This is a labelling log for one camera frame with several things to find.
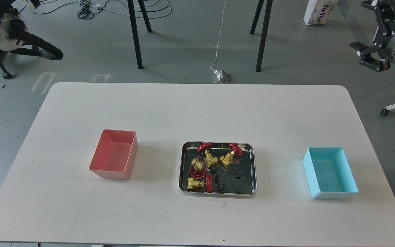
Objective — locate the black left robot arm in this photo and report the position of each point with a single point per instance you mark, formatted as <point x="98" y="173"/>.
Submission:
<point x="15" y="38"/>

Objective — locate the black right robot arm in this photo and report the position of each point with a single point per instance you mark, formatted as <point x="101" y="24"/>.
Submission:
<point x="379" y="56"/>

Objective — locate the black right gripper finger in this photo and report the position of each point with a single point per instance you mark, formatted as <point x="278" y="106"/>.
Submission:
<point x="361" y="49"/>
<point x="375" y="65"/>

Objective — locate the white chair base leg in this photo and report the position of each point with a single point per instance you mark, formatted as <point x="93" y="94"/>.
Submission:
<point x="385" y="111"/>

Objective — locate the brass valve red handwheel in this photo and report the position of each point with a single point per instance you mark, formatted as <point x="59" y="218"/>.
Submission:
<point x="204" y="152"/>
<point x="235" y="153"/>
<point x="197" y="169"/>
<point x="203" y="185"/>

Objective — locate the black table leg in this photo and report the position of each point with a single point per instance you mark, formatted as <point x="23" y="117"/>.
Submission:
<point x="145" y="15"/>
<point x="264" y="32"/>
<point x="256" y="16"/>
<point x="133" y="22"/>

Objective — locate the pink plastic box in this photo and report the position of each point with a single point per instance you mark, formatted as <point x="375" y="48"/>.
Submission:
<point x="115" y="154"/>

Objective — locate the white cardboard box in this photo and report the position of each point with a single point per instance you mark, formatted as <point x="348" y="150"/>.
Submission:
<point x="317" y="11"/>

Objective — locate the white power adapter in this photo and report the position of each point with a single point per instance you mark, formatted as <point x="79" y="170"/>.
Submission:
<point x="221" y="76"/>

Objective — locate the stainless steel tray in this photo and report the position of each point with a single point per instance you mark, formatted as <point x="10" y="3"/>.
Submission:
<point x="245" y="186"/>

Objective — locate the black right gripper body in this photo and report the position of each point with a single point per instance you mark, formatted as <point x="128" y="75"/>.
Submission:
<point x="384" y="39"/>

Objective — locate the light blue plastic box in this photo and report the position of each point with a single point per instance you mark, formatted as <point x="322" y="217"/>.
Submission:
<point x="328" y="173"/>

